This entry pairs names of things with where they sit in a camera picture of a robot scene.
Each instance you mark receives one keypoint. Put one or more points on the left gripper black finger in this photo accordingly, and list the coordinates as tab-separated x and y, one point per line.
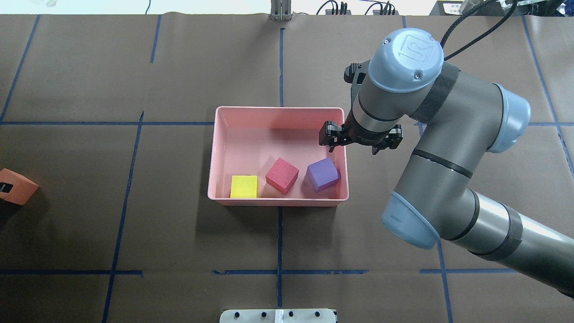
5	187

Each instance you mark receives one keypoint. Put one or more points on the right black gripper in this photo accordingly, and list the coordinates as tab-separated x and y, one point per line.
332	133

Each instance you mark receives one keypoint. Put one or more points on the orange foam block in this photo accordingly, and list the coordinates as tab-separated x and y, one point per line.
22	187

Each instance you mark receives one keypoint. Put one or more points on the purple foam block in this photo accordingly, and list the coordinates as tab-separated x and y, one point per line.
323	174

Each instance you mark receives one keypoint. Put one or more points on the red foam block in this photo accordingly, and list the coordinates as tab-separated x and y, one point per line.
282	176

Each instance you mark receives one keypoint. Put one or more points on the yellow foam block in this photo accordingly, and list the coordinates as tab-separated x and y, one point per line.
244	186

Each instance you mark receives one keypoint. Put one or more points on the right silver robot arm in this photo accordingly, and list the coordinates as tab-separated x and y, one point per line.
465	118

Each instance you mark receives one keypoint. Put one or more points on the pink plastic bin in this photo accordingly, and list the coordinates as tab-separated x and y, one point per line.
247	141

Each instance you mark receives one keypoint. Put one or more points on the white mounting pillar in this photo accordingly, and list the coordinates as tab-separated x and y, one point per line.
305	315

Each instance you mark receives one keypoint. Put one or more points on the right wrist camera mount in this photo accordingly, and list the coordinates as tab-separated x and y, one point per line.
354	74

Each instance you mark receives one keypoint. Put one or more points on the aluminium frame post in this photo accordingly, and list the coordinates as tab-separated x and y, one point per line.
280	10

